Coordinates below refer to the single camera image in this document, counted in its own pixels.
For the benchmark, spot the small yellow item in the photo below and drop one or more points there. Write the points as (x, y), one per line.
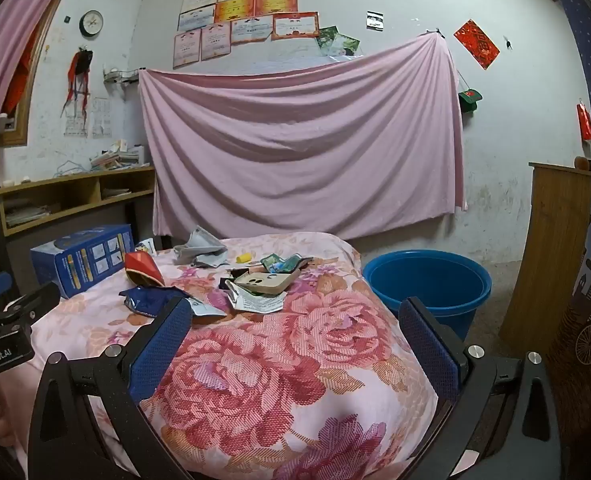
(244, 258)

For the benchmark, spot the green wall photo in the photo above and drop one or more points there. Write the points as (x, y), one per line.
(346, 45)
(327, 38)

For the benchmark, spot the red hanging bag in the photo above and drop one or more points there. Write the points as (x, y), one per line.
(585, 120)

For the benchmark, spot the pile of papers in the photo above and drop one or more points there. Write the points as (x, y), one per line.
(25, 214)

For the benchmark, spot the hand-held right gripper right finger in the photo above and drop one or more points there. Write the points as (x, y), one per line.
(430, 355)

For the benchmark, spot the white wall calendar sheet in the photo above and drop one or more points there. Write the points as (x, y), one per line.
(101, 117)
(75, 124)

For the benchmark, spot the green printed packet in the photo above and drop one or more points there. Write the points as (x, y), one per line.
(283, 262)

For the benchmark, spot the group of wall certificates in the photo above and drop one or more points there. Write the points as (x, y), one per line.
(235, 7)

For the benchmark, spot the pink curtain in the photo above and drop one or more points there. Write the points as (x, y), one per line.
(5, 50)

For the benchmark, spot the blue cardboard box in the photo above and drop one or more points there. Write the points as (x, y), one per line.
(75, 260)

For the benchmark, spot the stack of books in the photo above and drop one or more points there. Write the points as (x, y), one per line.
(117, 156)

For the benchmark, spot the green hanging pouch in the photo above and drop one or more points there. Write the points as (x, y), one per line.
(469, 100)

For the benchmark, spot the grey silver wrapper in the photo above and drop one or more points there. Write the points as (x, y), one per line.
(200, 247)

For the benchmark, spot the wooden door frame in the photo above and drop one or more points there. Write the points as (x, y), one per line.
(17, 135)

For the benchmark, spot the black and white wall card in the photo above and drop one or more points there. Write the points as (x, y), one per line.
(374, 20)

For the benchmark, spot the red snack packet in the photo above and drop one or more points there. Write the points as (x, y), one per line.
(143, 266)

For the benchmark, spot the small white printed packet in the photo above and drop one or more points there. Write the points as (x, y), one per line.
(145, 246)

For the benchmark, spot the pink wall cloth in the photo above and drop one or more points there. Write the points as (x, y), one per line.
(300, 150)

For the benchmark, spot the white paper leaflet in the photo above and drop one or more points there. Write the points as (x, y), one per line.
(258, 304)

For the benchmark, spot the wooden shelf desk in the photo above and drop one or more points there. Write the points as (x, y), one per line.
(50, 185)

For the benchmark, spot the dark blue wrapper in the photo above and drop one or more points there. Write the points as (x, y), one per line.
(150, 300)

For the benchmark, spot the red tassel ornament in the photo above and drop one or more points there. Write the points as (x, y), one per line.
(77, 72)

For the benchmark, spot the red wall paper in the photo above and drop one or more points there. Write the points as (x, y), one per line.
(476, 44)

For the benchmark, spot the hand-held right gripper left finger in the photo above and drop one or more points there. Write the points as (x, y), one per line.
(160, 352)

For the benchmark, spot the floral blanket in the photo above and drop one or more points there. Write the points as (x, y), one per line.
(285, 360)

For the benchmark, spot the blue dotted curtain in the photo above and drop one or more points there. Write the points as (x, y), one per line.
(590, 110)

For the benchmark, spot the wooden cabinet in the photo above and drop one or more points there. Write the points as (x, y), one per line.
(540, 240)

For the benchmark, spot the beige phone case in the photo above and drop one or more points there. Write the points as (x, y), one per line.
(268, 282)

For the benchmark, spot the blue plastic bucket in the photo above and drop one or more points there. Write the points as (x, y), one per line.
(425, 280)

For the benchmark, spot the black wall hook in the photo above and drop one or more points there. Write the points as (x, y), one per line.
(508, 42)

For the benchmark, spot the round wall clock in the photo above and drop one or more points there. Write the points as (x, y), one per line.
(91, 23)

